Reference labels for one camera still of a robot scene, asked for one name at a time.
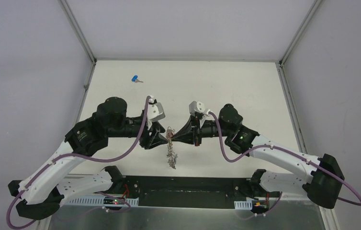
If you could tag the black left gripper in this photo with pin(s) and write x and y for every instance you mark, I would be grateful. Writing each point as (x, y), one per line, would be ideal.
(148, 136)

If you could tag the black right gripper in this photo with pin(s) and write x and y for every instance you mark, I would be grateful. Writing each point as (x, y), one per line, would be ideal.
(191, 133)

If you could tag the metal disc with keyrings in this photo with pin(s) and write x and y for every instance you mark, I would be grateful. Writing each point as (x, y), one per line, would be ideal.
(171, 155)

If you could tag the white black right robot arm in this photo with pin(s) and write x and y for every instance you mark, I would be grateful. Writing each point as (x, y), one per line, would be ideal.
(318, 178)

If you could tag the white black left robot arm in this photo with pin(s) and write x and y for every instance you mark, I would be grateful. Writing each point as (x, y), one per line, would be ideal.
(46, 191)

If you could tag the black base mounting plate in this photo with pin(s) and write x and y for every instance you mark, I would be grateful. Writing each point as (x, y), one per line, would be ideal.
(188, 192)

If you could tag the blue capped key far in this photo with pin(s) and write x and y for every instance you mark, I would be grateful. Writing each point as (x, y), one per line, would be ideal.
(136, 79)

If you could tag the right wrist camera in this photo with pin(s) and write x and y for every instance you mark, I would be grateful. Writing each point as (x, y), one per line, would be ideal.
(198, 107)

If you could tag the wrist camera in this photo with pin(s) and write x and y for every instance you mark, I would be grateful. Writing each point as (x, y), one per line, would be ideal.
(198, 107)
(155, 111)

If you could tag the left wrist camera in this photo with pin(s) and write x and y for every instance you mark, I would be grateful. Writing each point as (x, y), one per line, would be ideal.
(155, 111)

